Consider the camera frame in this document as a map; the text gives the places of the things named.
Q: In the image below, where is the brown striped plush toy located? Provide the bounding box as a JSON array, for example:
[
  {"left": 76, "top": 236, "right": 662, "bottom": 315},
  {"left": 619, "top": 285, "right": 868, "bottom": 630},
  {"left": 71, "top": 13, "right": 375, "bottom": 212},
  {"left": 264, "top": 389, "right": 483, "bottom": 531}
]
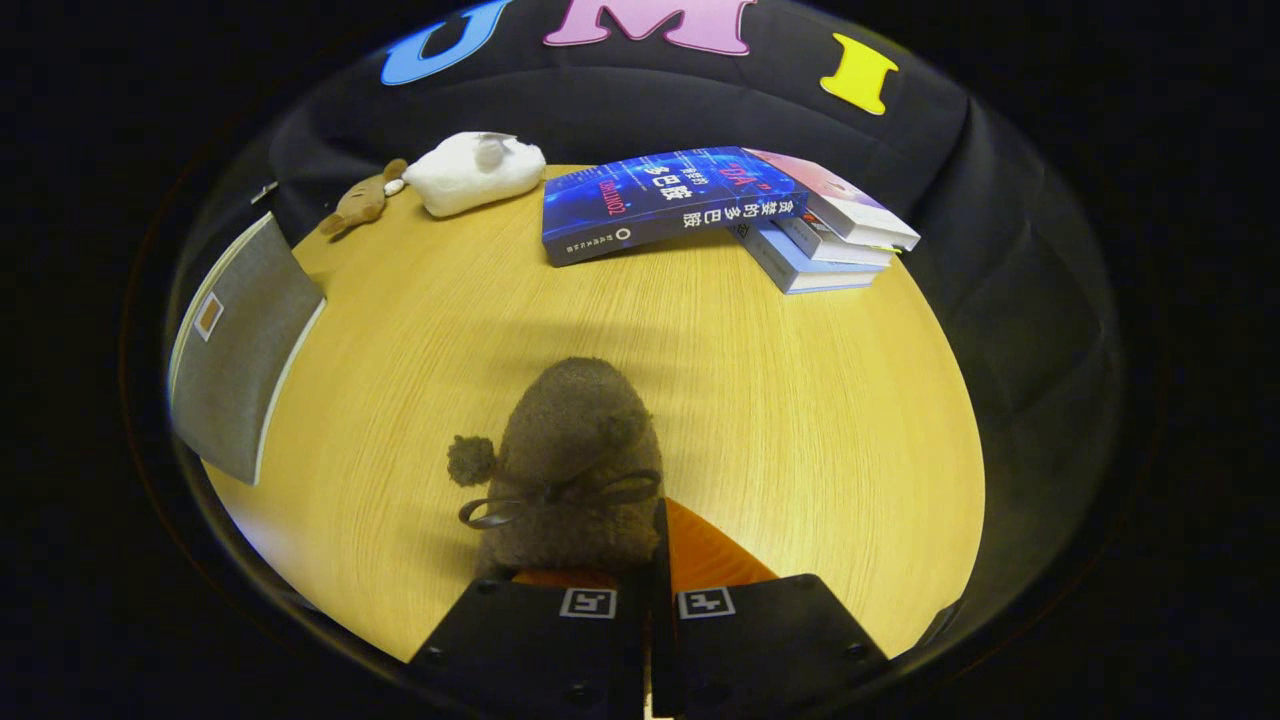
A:
[{"left": 317, "top": 157, "right": 410, "bottom": 239}]

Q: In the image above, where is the brown fuzzy shoe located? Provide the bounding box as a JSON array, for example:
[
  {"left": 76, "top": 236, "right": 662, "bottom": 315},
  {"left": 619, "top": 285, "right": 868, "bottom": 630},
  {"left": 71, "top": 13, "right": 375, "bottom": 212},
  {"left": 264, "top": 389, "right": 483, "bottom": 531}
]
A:
[{"left": 446, "top": 356, "right": 667, "bottom": 583}]

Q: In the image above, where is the dark blue book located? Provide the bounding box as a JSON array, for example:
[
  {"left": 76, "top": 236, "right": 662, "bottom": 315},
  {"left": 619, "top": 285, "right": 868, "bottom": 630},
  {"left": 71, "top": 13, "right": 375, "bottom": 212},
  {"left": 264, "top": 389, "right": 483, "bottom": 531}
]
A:
[{"left": 540, "top": 146, "right": 810, "bottom": 269}]

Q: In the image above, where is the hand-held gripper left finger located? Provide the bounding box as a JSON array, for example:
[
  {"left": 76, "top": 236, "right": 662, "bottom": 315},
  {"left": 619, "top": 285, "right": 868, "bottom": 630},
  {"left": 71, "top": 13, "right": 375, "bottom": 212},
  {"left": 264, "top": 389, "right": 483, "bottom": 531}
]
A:
[{"left": 408, "top": 568, "right": 650, "bottom": 720}]

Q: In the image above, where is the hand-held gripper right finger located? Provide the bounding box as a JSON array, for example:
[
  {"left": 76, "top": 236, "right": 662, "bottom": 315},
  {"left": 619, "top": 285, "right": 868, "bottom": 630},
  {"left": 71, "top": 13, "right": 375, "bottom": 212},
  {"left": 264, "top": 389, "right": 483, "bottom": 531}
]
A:
[{"left": 650, "top": 496, "right": 890, "bottom": 720}]

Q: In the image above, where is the white plush toy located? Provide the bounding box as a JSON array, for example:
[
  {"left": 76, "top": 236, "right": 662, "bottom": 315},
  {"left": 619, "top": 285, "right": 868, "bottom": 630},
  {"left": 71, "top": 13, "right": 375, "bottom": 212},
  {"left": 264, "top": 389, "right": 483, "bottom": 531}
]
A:
[{"left": 401, "top": 130, "right": 549, "bottom": 220}]

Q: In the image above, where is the grey fabric storage box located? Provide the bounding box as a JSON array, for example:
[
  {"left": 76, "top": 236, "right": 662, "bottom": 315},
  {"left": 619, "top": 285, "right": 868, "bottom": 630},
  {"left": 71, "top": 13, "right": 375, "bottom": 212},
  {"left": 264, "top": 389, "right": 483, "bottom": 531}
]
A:
[{"left": 167, "top": 211, "right": 329, "bottom": 488}]

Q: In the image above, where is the white book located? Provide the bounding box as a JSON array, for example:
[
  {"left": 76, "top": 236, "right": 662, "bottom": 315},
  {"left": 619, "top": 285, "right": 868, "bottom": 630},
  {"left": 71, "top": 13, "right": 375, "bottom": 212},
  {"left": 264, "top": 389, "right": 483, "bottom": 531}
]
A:
[{"left": 774, "top": 211, "right": 897, "bottom": 268}]

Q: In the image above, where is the light blue book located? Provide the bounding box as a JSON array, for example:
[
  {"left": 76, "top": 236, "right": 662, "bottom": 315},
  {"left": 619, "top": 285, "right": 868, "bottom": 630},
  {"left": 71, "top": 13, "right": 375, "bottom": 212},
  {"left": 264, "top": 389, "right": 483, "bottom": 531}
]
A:
[{"left": 734, "top": 221, "right": 892, "bottom": 296}]

